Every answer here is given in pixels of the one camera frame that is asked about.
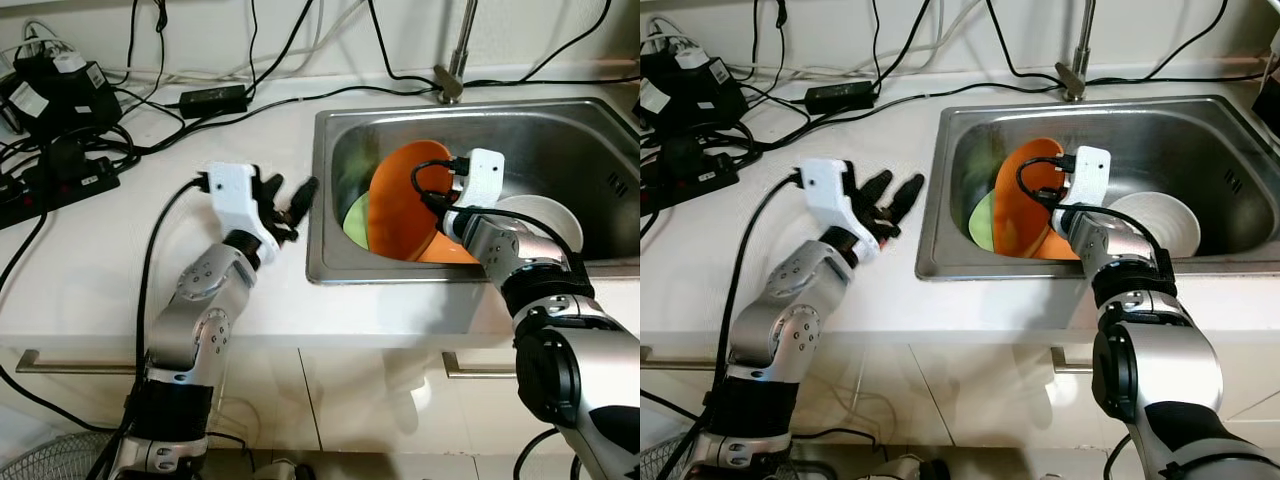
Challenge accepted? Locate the orange plastic bowl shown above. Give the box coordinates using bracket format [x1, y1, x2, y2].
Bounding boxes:
[990, 137, 1069, 258]
[366, 140, 456, 259]

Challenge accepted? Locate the orange plastic plate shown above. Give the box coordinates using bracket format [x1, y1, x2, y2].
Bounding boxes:
[1035, 228, 1091, 263]
[415, 228, 483, 265]

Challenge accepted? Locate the white bowl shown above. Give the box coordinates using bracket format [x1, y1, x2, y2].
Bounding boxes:
[495, 195, 584, 256]
[1108, 192, 1201, 256]

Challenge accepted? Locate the white kitchen cabinet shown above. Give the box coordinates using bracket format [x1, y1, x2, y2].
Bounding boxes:
[640, 335, 1280, 461]
[0, 340, 641, 461]

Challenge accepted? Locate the black power adapter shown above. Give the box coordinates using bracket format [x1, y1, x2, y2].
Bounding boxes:
[805, 80, 876, 113]
[180, 85, 249, 116]

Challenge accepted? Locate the metal faucet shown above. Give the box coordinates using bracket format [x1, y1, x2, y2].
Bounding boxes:
[1055, 0, 1098, 103]
[433, 0, 479, 106]

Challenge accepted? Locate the stainless steel sink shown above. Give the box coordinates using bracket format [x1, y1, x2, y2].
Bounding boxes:
[915, 95, 1280, 279]
[307, 97, 641, 284]

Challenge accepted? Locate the black battery charger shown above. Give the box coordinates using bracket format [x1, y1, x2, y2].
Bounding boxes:
[0, 50, 123, 136]
[640, 45, 749, 129]

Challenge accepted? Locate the black appliance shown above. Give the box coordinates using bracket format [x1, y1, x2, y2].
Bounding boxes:
[1250, 75, 1280, 151]

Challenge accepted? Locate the grey floor fan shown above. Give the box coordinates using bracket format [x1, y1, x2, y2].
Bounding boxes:
[640, 435, 701, 480]
[0, 430, 131, 480]

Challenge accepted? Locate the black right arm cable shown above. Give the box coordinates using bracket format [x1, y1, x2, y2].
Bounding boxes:
[410, 155, 593, 296]
[1015, 152, 1179, 291]

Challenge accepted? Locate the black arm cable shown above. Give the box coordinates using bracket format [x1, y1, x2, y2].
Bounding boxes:
[1015, 152, 1179, 291]
[133, 172, 213, 401]
[712, 168, 806, 431]
[410, 155, 593, 296]

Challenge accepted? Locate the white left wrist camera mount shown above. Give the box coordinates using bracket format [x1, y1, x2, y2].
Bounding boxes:
[207, 162, 281, 251]
[798, 158, 881, 251]

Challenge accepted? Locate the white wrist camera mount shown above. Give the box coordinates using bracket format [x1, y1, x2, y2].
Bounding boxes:
[452, 148, 506, 211]
[207, 162, 281, 251]
[1062, 146, 1113, 208]
[798, 158, 881, 251]

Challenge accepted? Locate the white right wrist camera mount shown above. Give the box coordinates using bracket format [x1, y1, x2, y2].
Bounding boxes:
[452, 148, 506, 211]
[1062, 146, 1113, 208]

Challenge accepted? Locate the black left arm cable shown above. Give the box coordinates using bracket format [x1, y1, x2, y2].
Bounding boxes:
[133, 172, 213, 401]
[712, 168, 806, 431]

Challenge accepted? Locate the silver drawer handle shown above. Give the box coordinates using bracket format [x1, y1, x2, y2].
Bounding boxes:
[640, 345, 721, 369]
[15, 348, 146, 373]
[443, 350, 521, 379]
[1050, 347, 1101, 373]

